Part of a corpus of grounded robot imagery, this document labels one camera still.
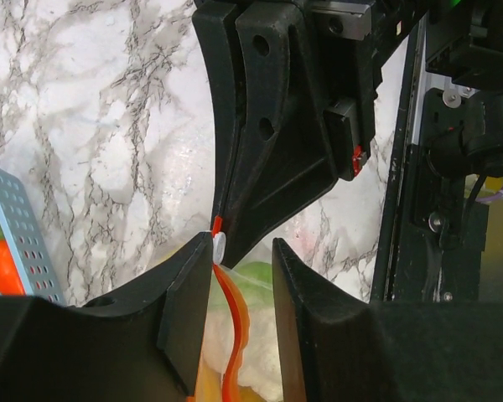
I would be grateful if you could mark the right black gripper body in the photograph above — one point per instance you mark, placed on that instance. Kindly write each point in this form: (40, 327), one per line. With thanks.
(353, 40)

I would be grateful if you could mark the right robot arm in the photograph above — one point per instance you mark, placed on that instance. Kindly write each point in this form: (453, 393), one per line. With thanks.
(464, 42)

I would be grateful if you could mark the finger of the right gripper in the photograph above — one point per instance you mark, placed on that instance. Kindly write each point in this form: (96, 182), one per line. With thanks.
(215, 25)
(284, 161)

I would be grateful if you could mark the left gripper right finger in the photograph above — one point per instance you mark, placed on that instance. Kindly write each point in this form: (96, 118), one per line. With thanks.
(334, 347)

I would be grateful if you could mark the blue plastic basket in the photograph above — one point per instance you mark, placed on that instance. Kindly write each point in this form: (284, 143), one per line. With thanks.
(20, 229)

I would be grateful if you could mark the red chili pepper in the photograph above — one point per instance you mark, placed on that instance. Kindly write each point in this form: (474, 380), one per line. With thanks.
(10, 282)

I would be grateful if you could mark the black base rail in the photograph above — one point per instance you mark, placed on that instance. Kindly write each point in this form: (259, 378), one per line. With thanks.
(426, 252)

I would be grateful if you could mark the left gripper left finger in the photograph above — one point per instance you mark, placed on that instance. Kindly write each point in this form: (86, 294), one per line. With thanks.
(139, 342)

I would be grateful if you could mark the white cauliflower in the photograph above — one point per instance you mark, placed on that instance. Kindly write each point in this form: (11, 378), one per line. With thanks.
(260, 376)

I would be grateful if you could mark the clear zip top bag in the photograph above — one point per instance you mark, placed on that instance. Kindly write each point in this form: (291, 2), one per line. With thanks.
(239, 313)

